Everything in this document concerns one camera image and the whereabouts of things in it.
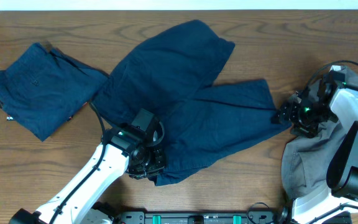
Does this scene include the grey garment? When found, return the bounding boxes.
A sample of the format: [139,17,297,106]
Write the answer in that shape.
[280,65,358,200]

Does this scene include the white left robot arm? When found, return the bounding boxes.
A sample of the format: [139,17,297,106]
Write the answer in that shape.
[10,109,166,223]

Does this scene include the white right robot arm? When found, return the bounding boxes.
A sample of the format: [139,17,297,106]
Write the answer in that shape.
[272,66,358,223]

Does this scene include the dark navy shorts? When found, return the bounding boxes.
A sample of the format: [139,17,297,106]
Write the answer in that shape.
[93,20,288,186]

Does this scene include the folded navy shorts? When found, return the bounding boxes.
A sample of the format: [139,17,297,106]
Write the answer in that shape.
[0,43,108,141]

